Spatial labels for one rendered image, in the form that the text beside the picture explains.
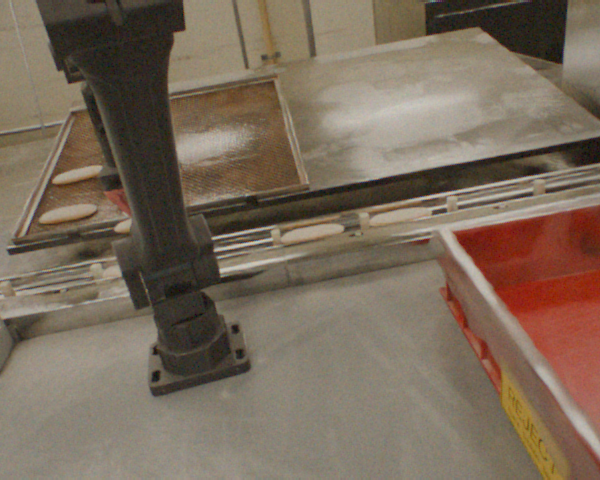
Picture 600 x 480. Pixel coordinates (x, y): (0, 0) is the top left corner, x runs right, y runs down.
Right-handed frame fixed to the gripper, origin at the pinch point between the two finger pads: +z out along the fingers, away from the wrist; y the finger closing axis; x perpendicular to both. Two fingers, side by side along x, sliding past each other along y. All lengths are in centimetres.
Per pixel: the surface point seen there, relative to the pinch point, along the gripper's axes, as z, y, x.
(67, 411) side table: 11.1, 25.6, -9.0
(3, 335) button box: 8.3, 11.5, -20.5
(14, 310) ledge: 7.1, 7.5, -19.9
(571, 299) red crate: 11, 24, 52
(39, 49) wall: 13, -370, -135
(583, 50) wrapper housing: -6, -24, 80
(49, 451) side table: 11.0, 31.2, -9.4
